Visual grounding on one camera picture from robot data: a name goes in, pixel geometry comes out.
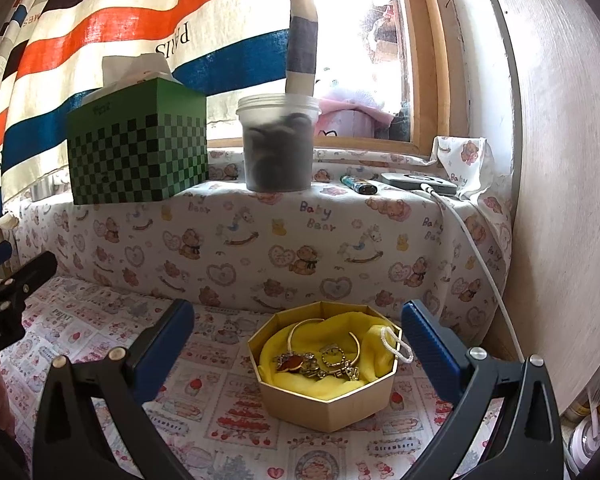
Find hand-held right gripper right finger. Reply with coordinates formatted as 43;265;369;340
401;300;565;480

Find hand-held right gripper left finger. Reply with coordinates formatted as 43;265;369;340
32;299;196;480

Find white pearl bracelet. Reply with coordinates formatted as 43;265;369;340
380;326;415;365

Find octagonal cardboard jewelry box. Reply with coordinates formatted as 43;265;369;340
247;301;405;433

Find jewellery pieces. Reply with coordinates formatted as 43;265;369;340
272;352;361;381

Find gold bangle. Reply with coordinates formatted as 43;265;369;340
287;318;363;371

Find strawberry printed cloth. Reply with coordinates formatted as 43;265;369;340
0;275;511;480

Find yellow cloth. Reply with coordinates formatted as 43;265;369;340
258;311;398;401

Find green checkered tissue box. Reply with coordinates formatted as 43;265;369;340
66;52;209;206

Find bear printed cloth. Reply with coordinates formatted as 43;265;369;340
5;135;513;321

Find grey power bank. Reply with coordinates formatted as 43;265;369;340
380;171;458;197

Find black and yellow lighter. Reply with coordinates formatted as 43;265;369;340
341;176;378;196

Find white round container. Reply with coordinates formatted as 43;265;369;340
569;416;600;473

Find pale wood panel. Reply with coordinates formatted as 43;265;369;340
475;0;600;411

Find clear plastic container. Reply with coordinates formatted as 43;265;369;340
236;93;322;193

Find pink fabric item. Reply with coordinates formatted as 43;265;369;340
315;87;396;138

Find striped curtain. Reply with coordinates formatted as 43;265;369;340
0;0;326;221

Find white cable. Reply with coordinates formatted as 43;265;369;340
420;184;526;363

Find wooden window frame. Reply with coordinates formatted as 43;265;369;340
207;0;468;158

